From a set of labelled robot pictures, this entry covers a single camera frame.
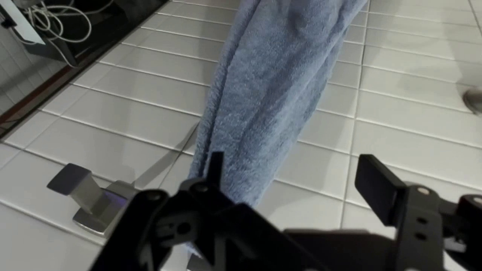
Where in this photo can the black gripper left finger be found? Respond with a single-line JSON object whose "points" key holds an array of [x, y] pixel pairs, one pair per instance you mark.
{"points": [[227, 236]]}

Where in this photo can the blue towel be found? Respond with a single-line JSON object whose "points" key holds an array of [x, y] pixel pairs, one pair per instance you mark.
{"points": [[274, 66]]}

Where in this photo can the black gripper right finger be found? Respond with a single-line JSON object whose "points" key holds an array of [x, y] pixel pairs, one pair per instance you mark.
{"points": [[426, 227]]}

